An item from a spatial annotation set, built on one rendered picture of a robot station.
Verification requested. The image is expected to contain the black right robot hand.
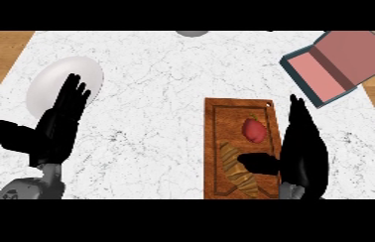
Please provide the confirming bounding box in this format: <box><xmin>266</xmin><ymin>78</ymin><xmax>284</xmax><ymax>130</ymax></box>
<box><xmin>237</xmin><ymin>93</ymin><xmax>331</xmax><ymax>199</ymax></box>

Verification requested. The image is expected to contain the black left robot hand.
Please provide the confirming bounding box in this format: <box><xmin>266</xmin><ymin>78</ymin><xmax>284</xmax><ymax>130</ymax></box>
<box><xmin>0</xmin><ymin>72</ymin><xmax>94</xmax><ymax>169</ymax></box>

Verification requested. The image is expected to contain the red bell pepper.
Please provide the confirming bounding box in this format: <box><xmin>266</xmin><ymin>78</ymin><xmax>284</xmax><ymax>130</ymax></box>
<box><xmin>243</xmin><ymin>114</ymin><xmax>271</xmax><ymax>144</ymax></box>

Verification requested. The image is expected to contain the brown wooden cutting board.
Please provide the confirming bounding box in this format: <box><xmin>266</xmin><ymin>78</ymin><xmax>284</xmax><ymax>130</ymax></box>
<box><xmin>203</xmin><ymin>97</ymin><xmax>284</xmax><ymax>200</ymax></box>

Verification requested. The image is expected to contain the pink cardboard box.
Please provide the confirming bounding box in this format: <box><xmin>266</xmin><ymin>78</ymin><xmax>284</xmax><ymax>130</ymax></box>
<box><xmin>280</xmin><ymin>31</ymin><xmax>375</xmax><ymax>109</ymax></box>

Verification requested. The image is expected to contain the white oval plate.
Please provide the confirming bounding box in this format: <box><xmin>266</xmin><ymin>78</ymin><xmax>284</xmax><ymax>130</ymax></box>
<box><xmin>26</xmin><ymin>56</ymin><xmax>105</xmax><ymax>119</ymax></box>

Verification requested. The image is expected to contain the brown striped bread loaf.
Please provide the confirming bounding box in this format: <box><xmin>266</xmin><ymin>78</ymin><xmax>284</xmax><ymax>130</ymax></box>
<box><xmin>218</xmin><ymin>142</ymin><xmax>262</xmax><ymax>198</ymax></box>

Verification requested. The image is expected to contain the grey round object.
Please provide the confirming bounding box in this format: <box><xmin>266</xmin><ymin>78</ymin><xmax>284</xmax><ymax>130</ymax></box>
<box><xmin>175</xmin><ymin>31</ymin><xmax>212</xmax><ymax>39</ymax></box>

